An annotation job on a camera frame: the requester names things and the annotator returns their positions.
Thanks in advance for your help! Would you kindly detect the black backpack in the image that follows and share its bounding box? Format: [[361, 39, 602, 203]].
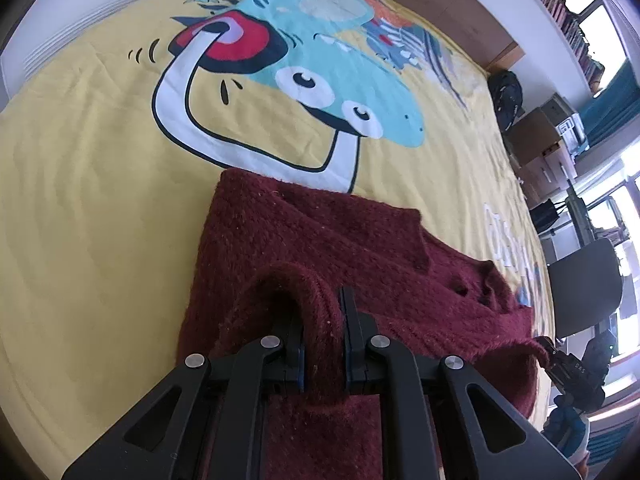
[[487, 70, 525, 134]]

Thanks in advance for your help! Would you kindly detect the teal curtain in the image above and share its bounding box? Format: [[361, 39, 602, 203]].
[[577, 60, 640, 137]]

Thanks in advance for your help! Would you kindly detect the black bag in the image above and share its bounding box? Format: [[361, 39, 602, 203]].
[[530, 199, 572, 234]]

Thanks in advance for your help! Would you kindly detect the grey storage box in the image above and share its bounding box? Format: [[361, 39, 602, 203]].
[[537, 93, 576, 128]]

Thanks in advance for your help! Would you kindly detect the row of books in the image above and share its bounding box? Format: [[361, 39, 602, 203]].
[[507, 0, 607, 94]]

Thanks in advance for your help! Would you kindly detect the white wardrobe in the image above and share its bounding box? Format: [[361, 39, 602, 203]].
[[0, 0, 241, 111]]

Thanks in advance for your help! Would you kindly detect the yellow printed blanket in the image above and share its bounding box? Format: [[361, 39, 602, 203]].
[[0, 0, 557, 480]]

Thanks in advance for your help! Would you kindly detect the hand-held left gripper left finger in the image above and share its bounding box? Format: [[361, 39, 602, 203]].
[[61, 310, 306, 480]]

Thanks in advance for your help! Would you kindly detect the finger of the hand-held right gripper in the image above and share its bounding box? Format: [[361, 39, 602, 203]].
[[534, 336, 576, 387]]

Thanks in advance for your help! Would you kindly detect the brown wooden dresser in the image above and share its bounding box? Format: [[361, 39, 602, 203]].
[[507, 107, 578, 206]]

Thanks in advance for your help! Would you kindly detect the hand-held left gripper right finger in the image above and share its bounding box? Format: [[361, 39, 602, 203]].
[[339, 287, 583, 480]]

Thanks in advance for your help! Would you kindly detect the dark grey chair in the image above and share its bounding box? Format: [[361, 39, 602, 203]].
[[547, 237, 627, 341]]

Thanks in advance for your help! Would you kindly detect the maroon knitted sweater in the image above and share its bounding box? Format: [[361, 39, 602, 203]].
[[175, 167, 551, 480]]

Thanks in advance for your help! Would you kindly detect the white printer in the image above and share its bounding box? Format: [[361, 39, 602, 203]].
[[557, 115, 592, 155]]

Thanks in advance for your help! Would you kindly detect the wooden headboard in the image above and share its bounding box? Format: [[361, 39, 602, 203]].
[[300, 0, 526, 74]]

